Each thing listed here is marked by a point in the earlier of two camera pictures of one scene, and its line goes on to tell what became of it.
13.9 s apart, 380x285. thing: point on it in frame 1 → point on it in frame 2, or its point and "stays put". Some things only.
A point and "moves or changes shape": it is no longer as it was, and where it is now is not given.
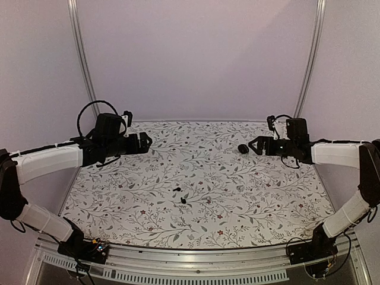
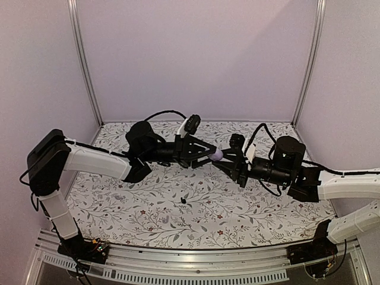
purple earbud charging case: x=243 y=148 moves or changes shape
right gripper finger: x=260 y=140 → x=234 y=155
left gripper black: x=143 y=148 → x=189 y=152
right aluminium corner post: x=310 y=70 stays put
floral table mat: x=197 y=187 stays put
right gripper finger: x=260 y=148 → x=231 y=169
